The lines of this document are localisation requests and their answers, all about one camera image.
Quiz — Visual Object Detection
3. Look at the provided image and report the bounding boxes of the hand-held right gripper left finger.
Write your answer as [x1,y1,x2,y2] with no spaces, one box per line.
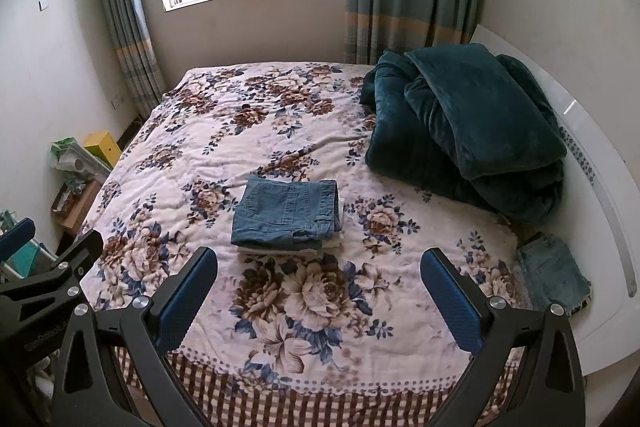
[50,247,219,427]

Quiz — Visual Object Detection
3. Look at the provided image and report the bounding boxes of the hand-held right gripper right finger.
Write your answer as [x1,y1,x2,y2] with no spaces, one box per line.
[420,247,587,427]

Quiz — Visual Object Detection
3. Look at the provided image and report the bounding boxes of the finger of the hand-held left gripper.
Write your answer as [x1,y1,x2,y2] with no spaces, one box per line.
[0,231,104,309]
[0,218,37,269]

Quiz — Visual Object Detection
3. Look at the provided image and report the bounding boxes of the blue denim pants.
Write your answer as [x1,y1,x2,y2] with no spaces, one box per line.
[231,176,343,250]

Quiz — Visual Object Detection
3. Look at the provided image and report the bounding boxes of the white and green plastic bags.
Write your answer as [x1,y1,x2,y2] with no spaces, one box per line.
[48,136,114,181]

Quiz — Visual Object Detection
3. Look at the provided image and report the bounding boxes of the frayed denim shorts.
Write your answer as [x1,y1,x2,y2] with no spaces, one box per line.
[515,232,593,316]

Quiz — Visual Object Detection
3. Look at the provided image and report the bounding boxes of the yellow box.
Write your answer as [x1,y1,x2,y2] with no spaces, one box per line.
[82,132,122,168]

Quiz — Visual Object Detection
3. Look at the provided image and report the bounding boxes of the folded white clothes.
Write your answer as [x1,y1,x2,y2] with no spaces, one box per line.
[235,201,347,254]

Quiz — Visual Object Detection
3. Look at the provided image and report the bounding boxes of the floral bed blanket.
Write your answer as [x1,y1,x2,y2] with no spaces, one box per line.
[80,62,531,400]

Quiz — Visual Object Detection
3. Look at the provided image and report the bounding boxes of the brown checkered bed sheet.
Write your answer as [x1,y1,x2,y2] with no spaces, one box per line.
[107,342,531,427]

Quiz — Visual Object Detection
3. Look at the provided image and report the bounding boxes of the dark teal plush blanket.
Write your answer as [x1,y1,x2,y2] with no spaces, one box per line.
[360,46,569,225]

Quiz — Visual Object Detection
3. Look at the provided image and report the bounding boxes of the white bed headboard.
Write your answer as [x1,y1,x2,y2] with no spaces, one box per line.
[469,23,640,376]

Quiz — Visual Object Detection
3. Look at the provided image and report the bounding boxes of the green wire rack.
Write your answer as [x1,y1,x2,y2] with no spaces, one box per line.
[0,209,57,283]

